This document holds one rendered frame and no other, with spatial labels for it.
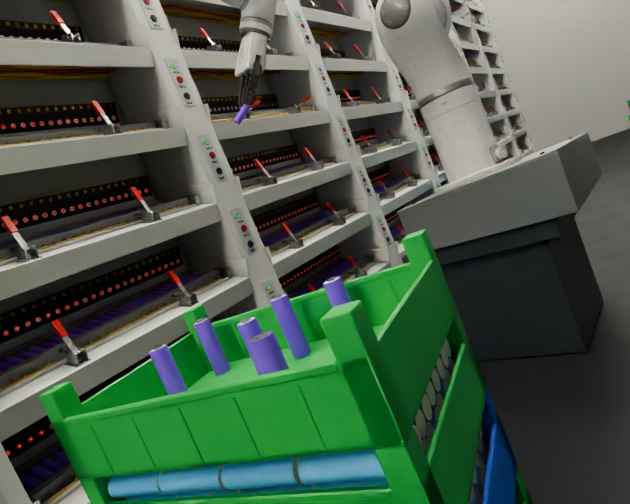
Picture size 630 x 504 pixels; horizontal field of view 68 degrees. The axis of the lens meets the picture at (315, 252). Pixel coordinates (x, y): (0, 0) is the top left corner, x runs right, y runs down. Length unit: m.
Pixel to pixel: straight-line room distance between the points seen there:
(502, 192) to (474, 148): 0.17
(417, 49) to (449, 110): 0.14
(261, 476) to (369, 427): 0.10
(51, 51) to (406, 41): 0.70
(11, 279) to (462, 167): 0.86
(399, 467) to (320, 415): 0.05
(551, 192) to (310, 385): 0.67
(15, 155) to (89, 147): 0.14
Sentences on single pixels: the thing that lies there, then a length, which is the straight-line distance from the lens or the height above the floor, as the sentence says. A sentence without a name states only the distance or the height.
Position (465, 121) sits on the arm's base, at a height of 0.50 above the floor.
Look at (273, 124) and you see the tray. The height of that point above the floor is 0.73.
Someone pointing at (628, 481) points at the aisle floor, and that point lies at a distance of 0.74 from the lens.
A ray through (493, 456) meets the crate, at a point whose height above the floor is 0.21.
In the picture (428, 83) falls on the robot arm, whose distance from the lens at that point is 1.05.
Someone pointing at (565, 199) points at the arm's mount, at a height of 0.31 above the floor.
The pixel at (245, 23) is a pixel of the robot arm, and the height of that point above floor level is 0.94.
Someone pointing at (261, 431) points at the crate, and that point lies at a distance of 0.31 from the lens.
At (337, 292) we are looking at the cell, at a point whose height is 0.38.
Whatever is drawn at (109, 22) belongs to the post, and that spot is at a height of 1.07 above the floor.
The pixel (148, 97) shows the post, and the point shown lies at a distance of 1.30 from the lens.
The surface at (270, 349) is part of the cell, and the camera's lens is 0.32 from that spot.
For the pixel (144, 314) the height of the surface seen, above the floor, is 0.38.
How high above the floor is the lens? 0.46
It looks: 5 degrees down
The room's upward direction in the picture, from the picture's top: 23 degrees counter-clockwise
